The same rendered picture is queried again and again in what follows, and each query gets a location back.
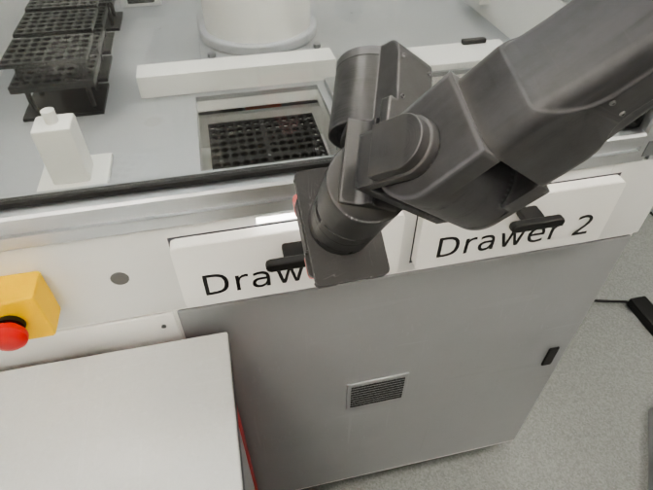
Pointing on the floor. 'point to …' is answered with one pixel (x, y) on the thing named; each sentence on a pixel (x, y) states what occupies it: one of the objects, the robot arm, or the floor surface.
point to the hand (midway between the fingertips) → (326, 245)
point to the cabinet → (378, 359)
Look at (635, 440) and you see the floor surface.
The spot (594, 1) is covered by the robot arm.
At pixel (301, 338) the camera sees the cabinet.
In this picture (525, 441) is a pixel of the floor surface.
